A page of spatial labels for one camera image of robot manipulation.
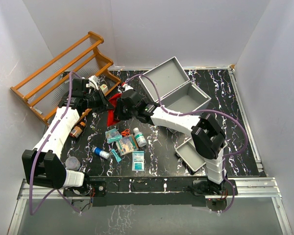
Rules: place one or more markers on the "brown glass bottle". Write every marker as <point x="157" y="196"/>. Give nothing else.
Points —
<point x="77" y="130"/>

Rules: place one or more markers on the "orange handled scissors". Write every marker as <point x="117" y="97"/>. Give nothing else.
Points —
<point x="125" y="133"/>

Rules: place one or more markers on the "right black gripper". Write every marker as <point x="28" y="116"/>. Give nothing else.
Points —
<point x="118" y="111"/>

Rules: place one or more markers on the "black base frame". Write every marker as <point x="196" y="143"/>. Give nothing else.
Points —
<point x="178" y="190"/>

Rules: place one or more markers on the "teal small packet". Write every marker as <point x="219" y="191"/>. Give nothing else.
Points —
<point x="115" y="154"/>

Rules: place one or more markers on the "white medicine box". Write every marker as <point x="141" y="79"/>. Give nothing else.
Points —
<point x="104" y="88"/>

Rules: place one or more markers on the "grey metal case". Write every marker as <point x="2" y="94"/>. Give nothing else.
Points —
<point x="176" y="90"/>

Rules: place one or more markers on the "clear plastic cup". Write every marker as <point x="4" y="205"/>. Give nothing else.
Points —
<point x="72" y="163"/>

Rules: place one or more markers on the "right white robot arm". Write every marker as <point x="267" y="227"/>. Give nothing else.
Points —
<point x="207" y="135"/>

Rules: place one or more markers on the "white green-label pill bottle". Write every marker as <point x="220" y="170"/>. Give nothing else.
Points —
<point x="139" y="137"/>

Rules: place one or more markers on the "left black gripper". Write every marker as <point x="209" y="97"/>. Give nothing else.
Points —
<point x="105" y="105"/>

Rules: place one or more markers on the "grey divider tray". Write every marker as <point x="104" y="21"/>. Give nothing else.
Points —
<point x="187" y="152"/>

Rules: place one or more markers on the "blue white tube bottle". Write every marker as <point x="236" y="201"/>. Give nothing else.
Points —
<point x="103" y="154"/>

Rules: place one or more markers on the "teal mask packet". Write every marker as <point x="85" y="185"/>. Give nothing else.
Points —
<point x="112" y="135"/>

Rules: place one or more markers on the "wooden shelf rack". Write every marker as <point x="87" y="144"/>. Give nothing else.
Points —
<point x="42" y="90"/>

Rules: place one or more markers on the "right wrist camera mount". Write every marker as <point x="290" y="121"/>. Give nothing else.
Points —
<point x="125" y="87"/>

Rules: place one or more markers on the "teal white wipe sachet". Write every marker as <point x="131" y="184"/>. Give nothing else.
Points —
<point x="138" y="161"/>

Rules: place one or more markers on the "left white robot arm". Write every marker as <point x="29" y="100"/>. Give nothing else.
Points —
<point x="42" y="164"/>

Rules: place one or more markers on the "bandage packet bundle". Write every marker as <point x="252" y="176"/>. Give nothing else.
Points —
<point x="127" y="145"/>

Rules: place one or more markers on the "red first aid pouch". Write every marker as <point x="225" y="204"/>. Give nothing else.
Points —
<point x="112" y="117"/>

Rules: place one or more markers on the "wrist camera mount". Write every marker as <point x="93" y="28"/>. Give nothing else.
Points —
<point x="92" y="83"/>
<point x="125" y="87"/>

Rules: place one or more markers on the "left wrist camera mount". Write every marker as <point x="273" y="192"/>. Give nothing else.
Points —
<point x="92" y="83"/>

